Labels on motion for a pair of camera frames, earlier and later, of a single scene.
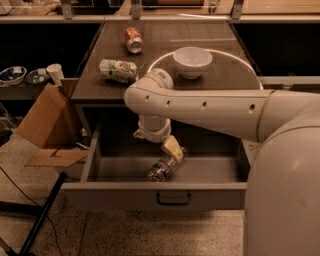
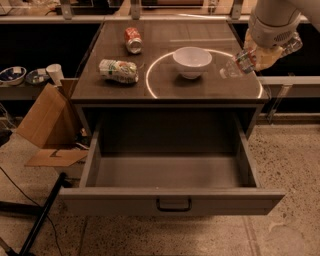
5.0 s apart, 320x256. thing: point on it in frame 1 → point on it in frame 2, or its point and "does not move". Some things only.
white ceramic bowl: (192, 60) does not move
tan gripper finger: (172, 148) → (265, 57)
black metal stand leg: (33, 209) does not move
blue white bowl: (13, 76) does not move
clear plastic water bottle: (160, 168) → (246, 59)
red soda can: (133, 40) does not move
